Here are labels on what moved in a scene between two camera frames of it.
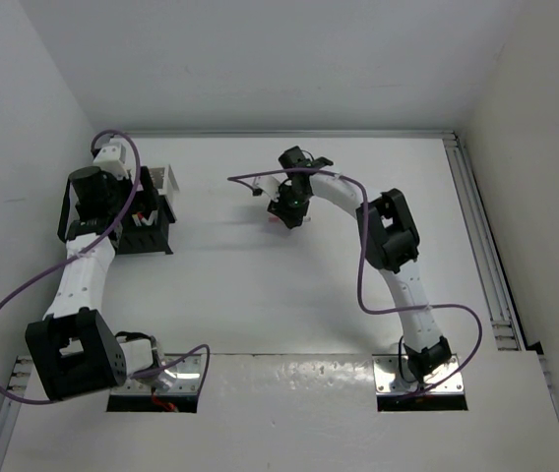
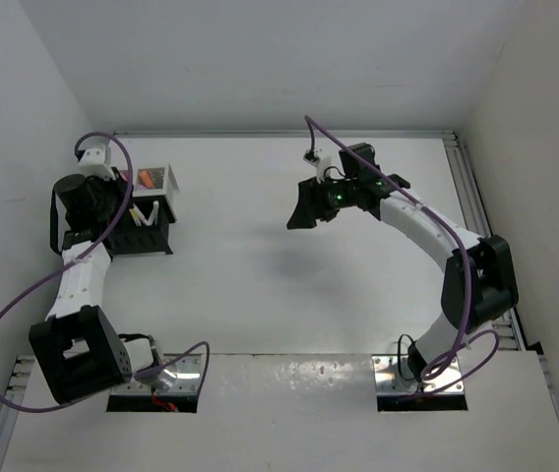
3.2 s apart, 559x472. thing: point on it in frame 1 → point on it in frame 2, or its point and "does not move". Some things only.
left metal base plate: (182, 380) does not move
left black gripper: (142, 200) → (119, 186)
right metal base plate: (393, 375) does not move
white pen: (153, 217) does not move
